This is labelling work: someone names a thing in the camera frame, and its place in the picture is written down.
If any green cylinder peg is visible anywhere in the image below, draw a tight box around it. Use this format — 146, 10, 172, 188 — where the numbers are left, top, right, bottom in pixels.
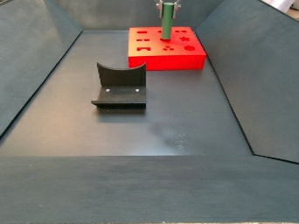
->
162, 3, 174, 39

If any black curved regrasp stand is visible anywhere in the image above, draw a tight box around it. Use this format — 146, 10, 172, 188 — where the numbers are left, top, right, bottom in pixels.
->
91, 64, 147, 109

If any red shape sorter box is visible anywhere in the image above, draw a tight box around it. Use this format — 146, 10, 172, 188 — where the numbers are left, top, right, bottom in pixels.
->
127, 27, 207, 71

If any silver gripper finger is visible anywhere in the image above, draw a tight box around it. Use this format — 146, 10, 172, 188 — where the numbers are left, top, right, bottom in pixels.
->
154, 0, 164, 18
172, 0, 182, 18

